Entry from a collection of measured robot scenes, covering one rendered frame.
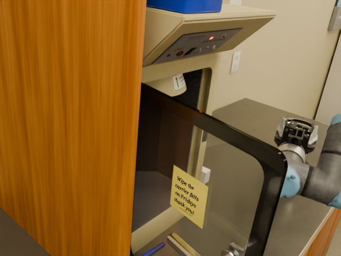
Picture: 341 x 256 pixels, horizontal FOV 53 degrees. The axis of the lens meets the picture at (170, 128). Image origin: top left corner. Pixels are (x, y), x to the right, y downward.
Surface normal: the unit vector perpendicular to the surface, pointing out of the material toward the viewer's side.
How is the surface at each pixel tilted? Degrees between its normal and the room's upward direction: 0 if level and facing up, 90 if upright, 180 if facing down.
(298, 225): 0
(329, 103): 90
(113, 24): 90
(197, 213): 90
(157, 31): 90
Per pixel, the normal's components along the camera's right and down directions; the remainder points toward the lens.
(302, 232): 0.10, -0.90
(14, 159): -0.64, 0.26
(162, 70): 0.76, 0.34
